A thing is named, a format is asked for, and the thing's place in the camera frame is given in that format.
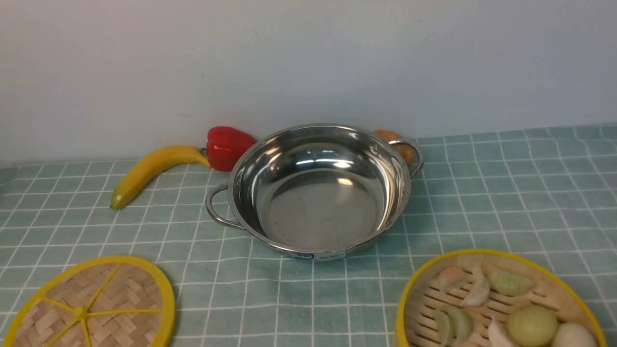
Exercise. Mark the yellow bamboo steamer basket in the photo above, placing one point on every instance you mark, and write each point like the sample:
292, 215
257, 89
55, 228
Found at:
415, 323

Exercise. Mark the yellow woven steamer lid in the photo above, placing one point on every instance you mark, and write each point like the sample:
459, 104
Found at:
112, 301

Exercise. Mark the stainless steel pot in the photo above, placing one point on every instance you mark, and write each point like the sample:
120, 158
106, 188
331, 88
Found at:
316, 191

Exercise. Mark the red bell pepper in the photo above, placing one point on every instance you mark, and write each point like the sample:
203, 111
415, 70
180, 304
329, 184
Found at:
225, 146

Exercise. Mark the brown potato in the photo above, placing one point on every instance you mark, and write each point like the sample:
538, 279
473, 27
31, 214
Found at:
405, 151

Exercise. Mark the yellow plastic banana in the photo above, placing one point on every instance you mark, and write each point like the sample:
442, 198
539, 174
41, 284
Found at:
149, 167

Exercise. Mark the pink dumpling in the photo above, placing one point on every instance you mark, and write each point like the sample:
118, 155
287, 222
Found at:
452, 278

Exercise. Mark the white dumpling top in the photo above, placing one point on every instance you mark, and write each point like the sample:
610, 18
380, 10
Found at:
480, 291

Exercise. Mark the white dumpling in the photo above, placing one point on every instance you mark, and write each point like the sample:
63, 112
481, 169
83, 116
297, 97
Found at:
497, 336
480, 291

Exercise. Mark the green dumpling pair left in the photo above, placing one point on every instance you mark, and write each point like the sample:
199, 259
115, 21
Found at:
455, 326

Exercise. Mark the green dumpling top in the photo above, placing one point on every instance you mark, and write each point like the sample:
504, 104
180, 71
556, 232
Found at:
509, 284

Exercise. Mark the green checkered tablecloth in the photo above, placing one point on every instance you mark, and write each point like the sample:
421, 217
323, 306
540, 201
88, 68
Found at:
548, 194

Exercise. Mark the white dumpling centre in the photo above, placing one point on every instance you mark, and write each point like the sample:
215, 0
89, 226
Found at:
497, 336

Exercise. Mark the green round bun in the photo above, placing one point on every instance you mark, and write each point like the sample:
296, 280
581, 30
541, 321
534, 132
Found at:
532, 326

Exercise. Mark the white round bun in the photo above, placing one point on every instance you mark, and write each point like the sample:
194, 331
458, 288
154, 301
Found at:
573, 335

